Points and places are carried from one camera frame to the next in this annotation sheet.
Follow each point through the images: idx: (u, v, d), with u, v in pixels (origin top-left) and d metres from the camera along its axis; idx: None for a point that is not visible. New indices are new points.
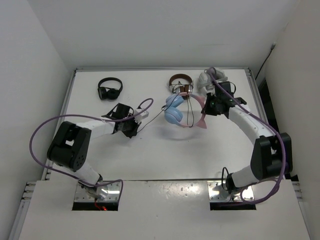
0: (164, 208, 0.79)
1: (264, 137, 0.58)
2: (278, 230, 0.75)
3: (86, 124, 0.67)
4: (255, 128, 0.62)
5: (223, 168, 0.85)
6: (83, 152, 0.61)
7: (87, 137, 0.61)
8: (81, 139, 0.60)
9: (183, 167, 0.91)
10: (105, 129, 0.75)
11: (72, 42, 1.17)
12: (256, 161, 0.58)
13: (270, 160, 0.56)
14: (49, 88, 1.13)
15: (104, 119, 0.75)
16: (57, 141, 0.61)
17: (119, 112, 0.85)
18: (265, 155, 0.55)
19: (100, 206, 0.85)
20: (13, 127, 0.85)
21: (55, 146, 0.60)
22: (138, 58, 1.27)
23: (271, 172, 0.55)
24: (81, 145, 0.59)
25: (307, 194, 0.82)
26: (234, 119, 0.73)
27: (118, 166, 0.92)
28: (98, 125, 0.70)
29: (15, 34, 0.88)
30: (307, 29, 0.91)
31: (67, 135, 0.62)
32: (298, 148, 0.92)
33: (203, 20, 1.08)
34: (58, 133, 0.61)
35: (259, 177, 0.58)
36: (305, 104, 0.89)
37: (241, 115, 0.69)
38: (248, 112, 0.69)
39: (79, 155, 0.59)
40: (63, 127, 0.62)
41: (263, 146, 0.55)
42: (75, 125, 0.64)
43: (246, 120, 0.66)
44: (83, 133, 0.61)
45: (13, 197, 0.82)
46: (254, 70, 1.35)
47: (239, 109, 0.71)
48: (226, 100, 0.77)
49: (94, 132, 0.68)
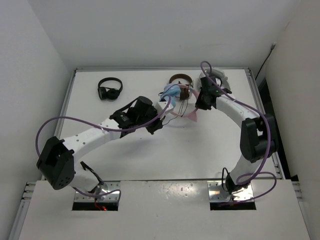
0: (164, 208, 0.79)
1: (250, 119, 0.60)
2: (278, 230, 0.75)
3: (75, 141, 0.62)
4: (241, 113, 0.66)
5: (223, 168, 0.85)
6: (67, 175, 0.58)
7: (68, 164, 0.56)
8: (60, 164, 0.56)
9: (182, 167, 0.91)
10: (106, 138, 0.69)
11: (72, 42, 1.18)
12: (245, 143, 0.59)
13: (257, 140, 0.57)
14: (49, 88, 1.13)
15: (102, 127, 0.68)
16: (43, 157, 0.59)
17: (135, 110, 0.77)
18: (251, 136, 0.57)
19: (100, 206, 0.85)
20: (13, 126, 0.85)
21: (41, 163, 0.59)
22: (137, 58, 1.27)
23: (259, 152, 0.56)
24: (61, 171, 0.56)
25: (307, 194, 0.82)
26: (222, 109, 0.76)
27: (117, 166, 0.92)
28: (92, 140, 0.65)
29: (15, 34, 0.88)
30: (307, 28, 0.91)
31: (52, 153, 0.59)
32: (299, 148, 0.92)
33: (203, 20, 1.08)
34: (44, 149, 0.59)
35: (248, 159, 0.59)
36: (306, 104, 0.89)
37: (226, 102, 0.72)
38: (233, 99, 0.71)
39: (61, 178, 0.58)
40: (49, 144, 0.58)
41: (249, 127, 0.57)
42: (62, 143, 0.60)
43: (232, 107, 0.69)
44: (63, 159, 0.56)
45: (14, 197, 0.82)
46: (254, 70, 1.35)
47: (225, 98, 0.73)
48: (213, 91, 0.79)
49: (85, 148, 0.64)
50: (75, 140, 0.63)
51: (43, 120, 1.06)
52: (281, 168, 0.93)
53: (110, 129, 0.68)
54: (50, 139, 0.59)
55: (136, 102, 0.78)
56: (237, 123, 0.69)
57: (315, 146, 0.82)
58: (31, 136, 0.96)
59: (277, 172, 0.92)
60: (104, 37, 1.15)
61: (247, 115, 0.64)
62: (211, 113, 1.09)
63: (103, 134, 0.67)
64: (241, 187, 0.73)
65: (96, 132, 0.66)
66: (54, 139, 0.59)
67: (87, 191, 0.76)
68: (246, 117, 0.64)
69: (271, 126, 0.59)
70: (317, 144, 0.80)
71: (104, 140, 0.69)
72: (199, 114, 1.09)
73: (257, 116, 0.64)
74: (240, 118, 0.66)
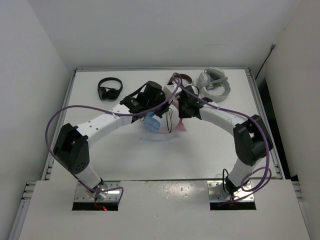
0: (164, 208, 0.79)
1: (240, 124, 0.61)
2: (278, 231, 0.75)
3: (89, 127, 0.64)
4: (228, 120, 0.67)
5: (223, 170, 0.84)
6: (82, 160, 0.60)
7: (86, 146, 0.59)
8: (77, 147, 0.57)
9: (182, 167, 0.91)
10: (119, 123, 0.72)
11: (72, 42, 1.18)
12: (241, 149, 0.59)
13: (252, 143, 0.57)
14: (49, 88, 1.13)
15: (114, 113, 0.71)
16: (59, 144, 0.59)
17: (144, 94, 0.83)
18: (245, 140, 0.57)
19: (100, 206, 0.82)
20: (13, 126, 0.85)
21: (57, 150, 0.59)
22: (137, 58, 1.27)
23: (257, 154, 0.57)
24: (77, 156, 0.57)
25: (307, 194, 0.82)
26: (208, 119, 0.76)
27: (117, 166, 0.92)
28: (104, 126, 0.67)
29: (14, 35, 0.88)
30: (307, 28, 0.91)
31: (67, 139, 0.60)
32: (299, 148, 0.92)
33: (203, 20, 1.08)
34: (59, 135, 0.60)
35: (248, 163, 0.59)
36: (306, 103, 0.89)
37: (211, 112, 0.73)
38: (217, 108, 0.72)
39: (77, 164, 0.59)
40: (64, 131, 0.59)
41: (241, 132, 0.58)
42: (76, 129, 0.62)
43: (219, 116, 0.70)
44: (79, 144, 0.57)
45: (14, 197, 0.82)
46: (254, 70, 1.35)
47: (209, 108, 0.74)
48: (194, 103, 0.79)
49: (99, 133, 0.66)
50: (88, 125, 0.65)
51: (43, 120, 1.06)
52: (281, 167, 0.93)
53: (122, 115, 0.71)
54: (65, 126, 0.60)
55: (145, 87, 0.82)
56: (227, 130, 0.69)
57: (315, 146, 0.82)
58: (31, 136, 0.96)
59: (277, 172, 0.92)
60: (104, 37, 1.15)
61: (235, 121, 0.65)
62: None
63: (115, 119, 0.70)
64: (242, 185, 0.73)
65: (108, 118, 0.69)
66: (69, 125, 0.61)
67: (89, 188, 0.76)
68: (235, 123, 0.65)
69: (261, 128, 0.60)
70: (317, 143, 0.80)
71: (116, 125, 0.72)
72: None
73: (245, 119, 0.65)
74: (229, 125, 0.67)
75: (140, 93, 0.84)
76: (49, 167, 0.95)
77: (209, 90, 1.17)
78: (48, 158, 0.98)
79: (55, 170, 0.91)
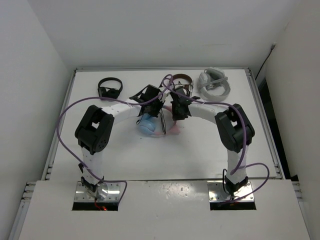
0: (164, 208, 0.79)
1: (221, 112, 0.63)
2: (278, 231, 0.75)
3: (111, 109, 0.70)
4: (211, 110, 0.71)
5: (223, 170, 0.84)
6: (105, 137, 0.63)
7: (111, 123, 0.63)
8: (104, 123, 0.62)
9: (182, 167, 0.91)
10: (131, 112, 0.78)
11: (73, 43, 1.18)
12: (224, 135, 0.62)
13: (233, 129, 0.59)
14: (49, 88, 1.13)
15: (129, 103, 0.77)
16: (84, 123, 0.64)
17: (147, 95, 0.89)
18: (226, 126, 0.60)
19: (100, 206, 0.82)
20: (13, 126, 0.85)
21: (81, 129, 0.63)
22: (137, 58, 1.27)
23: (239, 139, 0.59)
24: (103, 131, 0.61)
25: (307, 194, 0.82)
26: (197, 114, 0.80)
27: (117, 166, 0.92)
28: (123, 110, 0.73)
29: (15, 35, 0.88)
30: (307, 28, 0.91)
31: (92, 119, 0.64)
32: (299, 148, 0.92)
33: (203, 20, 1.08)
34: (85, 115, 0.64)
35: (232, 149, 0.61)
36: (306, 103, 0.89)
37: (198, 107, 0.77)
38: (202, 102, 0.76)
39: (101, 140, 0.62)
40: (90, 110, 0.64)
41: (222, 119, 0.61)
42: (101, 110, 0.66)
43: (204, 108, 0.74)
44: (106, 121, 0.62)
45: (14, 197, 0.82)
46: (254, 70, 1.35)
47: (196, 103, 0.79)
48: (184, 101, 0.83)
49: (118, 116, 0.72)
50: (110, 108, 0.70)
51: (44, 120, 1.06)
52: (281, 167, 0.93)
53: (135, 104, 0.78)
54: (91, 106, 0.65)
55: (146, 89, 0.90)
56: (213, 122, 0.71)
57: (315, 146, 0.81)
58: (31, 136, 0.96)
59: (277, 172, 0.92)
60: (104, 37, 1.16)
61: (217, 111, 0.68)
62: None
63: (130, 108, 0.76)
64: (243, 183, 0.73)
65: (124, 105, 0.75)
66: (95, 106, 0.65)
67: (92, 186, 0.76)
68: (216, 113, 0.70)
69: (242, 114, 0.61)
70: (317, 143, 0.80)
71: (128, 114, 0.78)
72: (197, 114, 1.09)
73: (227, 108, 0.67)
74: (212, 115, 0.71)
75: (141, 95, 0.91)
76: (49, 167, 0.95)
77: (210, 90, 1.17)
78: (48, 158, 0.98)
79: (55, 170, 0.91)
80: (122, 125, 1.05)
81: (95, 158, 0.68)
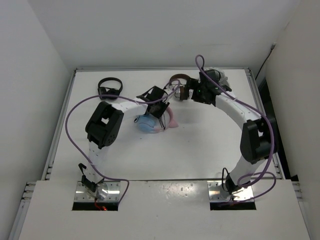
0: (164, 208, 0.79)
1: (252, 121, 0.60)
2: (278, 231, 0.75)
3: (120, 106, 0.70)
4: (242, 113, 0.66)
5: (223, 169, 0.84)
6: (114, 132, 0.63)
7: (120, 118, 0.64)
8: (115, 118, 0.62)
9: (183, 167, 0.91)
10: (138, 110, 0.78)
11: (73, 42, 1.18)
12: (245, 144, 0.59)
13: (258, 142, 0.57)
14: (49, 88, 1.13)
15: (137, 101, 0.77)
16: (95, 118, 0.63)
17: (153, 94, 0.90)
18: (252, 137, 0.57)
19: (100, 206, 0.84)
20: (13, 126, 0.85)
21: (91, 123, 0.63)
22: (136, 58, 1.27)
23: (260, 153, 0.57)
24: (114, 126, 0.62)
25: (307, 194, 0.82)
26: (222, 107, 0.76)
27: (117, 166, 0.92)
28: (131, 108, 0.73)
29: (15, 35, 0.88)
30: (307, 28, 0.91)
31: (102, 114, 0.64)
32: (299, 147, 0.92)
33: (203, 20, 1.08)
34: (96, 110, 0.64)
35: (249, 160, 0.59)
36: (306, 103, 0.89)
37: (227, 101, 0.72)
38: (234, 98, 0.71)
39: (111, 134, 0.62)
40: (101, 106, 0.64)
41: (251, 129, 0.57)
42: (111, 106, 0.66)
43: (233, 106, 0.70)
44: (116, 116, 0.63)
45: (14, 197, 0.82)
46: (254, 70, 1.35)
47: (225, 97, 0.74)
48: (212, 88, 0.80)
49: (126, 113, 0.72)
50: (119, 105, 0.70)
51: (44, 120, 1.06)
52: (281, 167, 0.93)
53: (142, 102, 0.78)
54: (101, 102, 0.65)
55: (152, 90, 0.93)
56: (238, 124, 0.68)
57: (315, 146, 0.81)
58: (31, 136, 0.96)
59: (277, 172, 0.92)
60: (104, 37, 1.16)
61: (248, 117, 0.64)
62: (210, 113, 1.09)
63: (138, 106, 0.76)
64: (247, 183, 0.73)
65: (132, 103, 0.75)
66: (105, 102, 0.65)
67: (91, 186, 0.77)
68: (247, 118, 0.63)
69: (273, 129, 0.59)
70: (317, 143, 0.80)
71: (136, 112, 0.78)
72: (199, 113, 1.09)
73: (259, 117, 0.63)
74: (241, 119, 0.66)
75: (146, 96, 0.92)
76: (49, 167, 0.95)
77: None
78: (48, 158, 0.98)
79: (54, 170, 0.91)
80: (122, 125, 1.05)
81: (102, 153, 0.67)
